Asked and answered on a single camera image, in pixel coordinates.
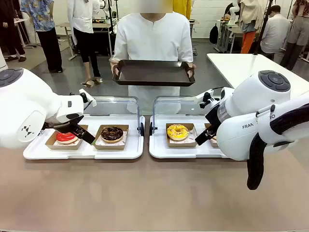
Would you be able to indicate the sprinkled chocolate donut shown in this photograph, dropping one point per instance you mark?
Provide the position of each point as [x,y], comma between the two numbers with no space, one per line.
[208,128]

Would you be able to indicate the bystander in grey shorts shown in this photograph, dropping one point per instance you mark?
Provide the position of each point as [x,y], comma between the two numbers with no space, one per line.
[298,31]

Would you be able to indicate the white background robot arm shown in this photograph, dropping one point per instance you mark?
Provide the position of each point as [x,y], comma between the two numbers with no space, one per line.
[233,12]

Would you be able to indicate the white cylindrical air purifier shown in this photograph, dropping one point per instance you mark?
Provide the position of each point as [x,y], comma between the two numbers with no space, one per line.
[2,58]

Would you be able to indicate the bystander in white dress shirt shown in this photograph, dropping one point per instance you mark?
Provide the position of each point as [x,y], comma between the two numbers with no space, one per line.
[275,33]

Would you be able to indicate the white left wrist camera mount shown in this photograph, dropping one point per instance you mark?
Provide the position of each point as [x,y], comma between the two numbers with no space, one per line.
[88,97]

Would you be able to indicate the white display tray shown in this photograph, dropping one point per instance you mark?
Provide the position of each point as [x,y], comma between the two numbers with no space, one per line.
[113,152]
[183,152]

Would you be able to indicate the person's left hand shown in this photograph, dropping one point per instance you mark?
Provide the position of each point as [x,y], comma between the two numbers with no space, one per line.
[192,67]

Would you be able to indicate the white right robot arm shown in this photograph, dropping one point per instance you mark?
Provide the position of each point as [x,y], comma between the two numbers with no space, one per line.
[253,113]

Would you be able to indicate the red glazed donut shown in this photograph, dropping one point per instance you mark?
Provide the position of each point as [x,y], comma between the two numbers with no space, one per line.
[51,142]
[65,138]

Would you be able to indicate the chocolate glazed donut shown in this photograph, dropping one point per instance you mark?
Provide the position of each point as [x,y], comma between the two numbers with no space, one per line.
[112,134]
[99,145]

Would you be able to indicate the dark brown serving tray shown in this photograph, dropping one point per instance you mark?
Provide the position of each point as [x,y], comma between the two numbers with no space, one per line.
[153,73]

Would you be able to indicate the yellow glazed donut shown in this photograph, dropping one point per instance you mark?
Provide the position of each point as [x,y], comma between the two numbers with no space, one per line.
[182,144]

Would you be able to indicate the white side table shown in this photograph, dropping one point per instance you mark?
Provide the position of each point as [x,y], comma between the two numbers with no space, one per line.
[231,65]

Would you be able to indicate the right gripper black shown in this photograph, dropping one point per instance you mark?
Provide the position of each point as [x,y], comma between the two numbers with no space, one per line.
[214,118]

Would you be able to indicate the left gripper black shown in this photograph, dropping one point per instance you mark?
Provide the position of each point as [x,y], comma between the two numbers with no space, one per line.
[62,127]

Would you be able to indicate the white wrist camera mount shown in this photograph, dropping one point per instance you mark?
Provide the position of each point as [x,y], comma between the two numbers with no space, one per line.
[88,97]
[205,94]

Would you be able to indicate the person in white tunic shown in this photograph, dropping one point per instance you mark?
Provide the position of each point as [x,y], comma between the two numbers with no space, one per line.
[152,36]

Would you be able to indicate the clear plastic display lid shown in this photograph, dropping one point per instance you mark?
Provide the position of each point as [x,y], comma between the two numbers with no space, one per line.
[178,106]
[116,106]

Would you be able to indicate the yellow sprinkled donut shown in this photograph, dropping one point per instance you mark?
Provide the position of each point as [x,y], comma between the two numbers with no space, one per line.
[177,131]

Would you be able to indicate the bystander in dark clothes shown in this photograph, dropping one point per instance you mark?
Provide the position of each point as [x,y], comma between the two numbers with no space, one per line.
[9,26]

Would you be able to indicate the black tripod pole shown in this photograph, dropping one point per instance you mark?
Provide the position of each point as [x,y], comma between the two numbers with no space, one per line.
[263,29]

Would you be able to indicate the black backpack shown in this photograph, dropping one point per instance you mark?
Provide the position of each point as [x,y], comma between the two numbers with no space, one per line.
[213,35]

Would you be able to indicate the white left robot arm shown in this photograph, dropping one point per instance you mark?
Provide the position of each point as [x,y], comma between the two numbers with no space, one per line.
[26,106]

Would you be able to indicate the bystander in orange trousers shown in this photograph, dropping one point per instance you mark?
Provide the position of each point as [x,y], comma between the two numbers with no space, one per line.
[248,41]

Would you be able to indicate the bystander in yellow shirt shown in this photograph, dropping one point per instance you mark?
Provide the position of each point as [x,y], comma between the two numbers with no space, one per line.
[182,7]

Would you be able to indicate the person's right hand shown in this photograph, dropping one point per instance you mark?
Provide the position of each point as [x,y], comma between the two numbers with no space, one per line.
[114,66]

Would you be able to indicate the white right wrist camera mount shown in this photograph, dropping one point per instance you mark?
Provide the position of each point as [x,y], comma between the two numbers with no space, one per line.
[205,94]

